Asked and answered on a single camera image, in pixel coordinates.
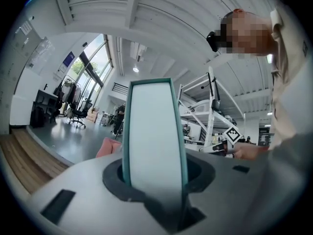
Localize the grey locker cabinet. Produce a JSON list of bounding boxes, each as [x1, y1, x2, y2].
[[0, 16, 53, 134]]

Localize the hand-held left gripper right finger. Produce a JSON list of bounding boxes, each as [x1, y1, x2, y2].
[[184, 132, 311, 235]]

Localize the person's right forearm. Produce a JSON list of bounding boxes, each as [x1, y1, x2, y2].
[[233, 142, 270, 161]]

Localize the black head-worn camera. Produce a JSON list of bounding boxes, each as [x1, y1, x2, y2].
[[206, 30, 221, 53]]

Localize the black desk unit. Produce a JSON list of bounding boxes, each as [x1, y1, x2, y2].
[[30, 89, 60, 128]]

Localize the black mesh office chair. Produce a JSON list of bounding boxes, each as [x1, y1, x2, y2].
[[68, 99, 94, 128]]

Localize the ceiling air conditioner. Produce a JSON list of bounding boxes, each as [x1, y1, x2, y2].
[[129, 41, 148, 62]]

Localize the wooden steps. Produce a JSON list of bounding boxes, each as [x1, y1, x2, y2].
[[0, 128, 72, 195]]

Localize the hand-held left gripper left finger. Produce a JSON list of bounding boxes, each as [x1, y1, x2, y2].
[[29, 155, 173, 235]]

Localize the teal hardcover book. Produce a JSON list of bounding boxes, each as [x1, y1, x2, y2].
[[121, 77, 189, 232]]

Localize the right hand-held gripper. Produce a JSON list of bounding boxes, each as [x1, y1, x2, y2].
[[199, 126, 246, 158]]

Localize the cardboard box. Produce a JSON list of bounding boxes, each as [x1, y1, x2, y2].
[[85, 107, 99, 123]]

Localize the white cabinet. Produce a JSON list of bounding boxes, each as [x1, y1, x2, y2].
[[9, 68, 44, 127]]

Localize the person's head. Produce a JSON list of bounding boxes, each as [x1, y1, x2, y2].
[[206, 8, 277, 58]]

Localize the clothes rack with garments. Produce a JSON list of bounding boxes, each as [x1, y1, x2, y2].
[[54, 74, 83, 118]]

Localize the person's beige shirt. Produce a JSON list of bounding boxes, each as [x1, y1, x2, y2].
[[268, 7, 313, 152]]

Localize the blue wall poster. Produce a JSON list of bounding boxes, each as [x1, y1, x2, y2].
[[62, 50, 75, 67]]

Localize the black balcony railing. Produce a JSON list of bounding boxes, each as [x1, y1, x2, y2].
[[112, 82, 129, 93]]

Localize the pink cushioned armchair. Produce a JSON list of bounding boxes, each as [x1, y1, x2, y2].
[[95, 137, 123, 159]]

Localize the white metal shelf rack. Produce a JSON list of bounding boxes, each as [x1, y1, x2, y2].
[[178, 66, 246, 148]]

